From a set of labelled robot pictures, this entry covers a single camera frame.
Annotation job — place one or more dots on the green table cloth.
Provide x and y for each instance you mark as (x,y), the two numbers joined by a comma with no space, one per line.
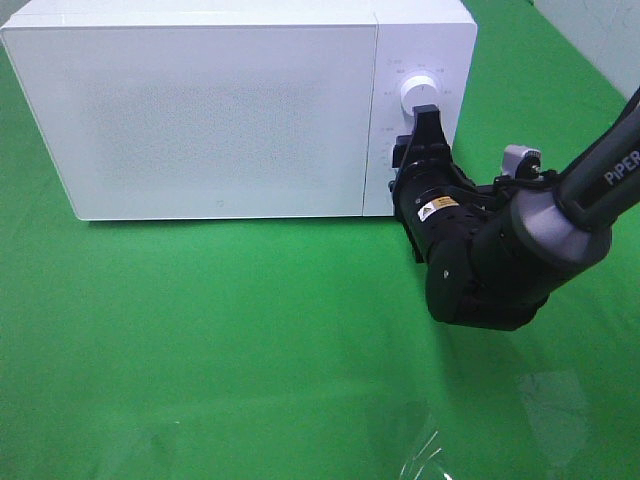
(255,349)

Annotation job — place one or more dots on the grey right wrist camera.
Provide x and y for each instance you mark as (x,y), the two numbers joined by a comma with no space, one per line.
(521,162)

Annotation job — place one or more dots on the upper white microwave knob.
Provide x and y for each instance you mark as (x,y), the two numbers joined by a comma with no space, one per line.
(418,90)

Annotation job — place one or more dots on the white microwave oven body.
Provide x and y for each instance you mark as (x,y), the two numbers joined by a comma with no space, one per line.
(436,38)

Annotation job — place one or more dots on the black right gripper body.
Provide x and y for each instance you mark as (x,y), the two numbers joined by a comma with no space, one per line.
(430,197)

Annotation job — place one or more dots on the clear tape patch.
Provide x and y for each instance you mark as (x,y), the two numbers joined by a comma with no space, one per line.
(557,412)
(406,441)

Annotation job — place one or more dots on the white microwave door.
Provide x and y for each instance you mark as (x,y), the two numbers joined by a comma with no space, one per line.
(207,122)

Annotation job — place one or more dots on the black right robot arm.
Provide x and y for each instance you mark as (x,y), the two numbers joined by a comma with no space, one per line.
(494,253)

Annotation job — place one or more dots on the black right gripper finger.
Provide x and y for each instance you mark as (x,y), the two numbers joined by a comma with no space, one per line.
(427,130)
(399,150)

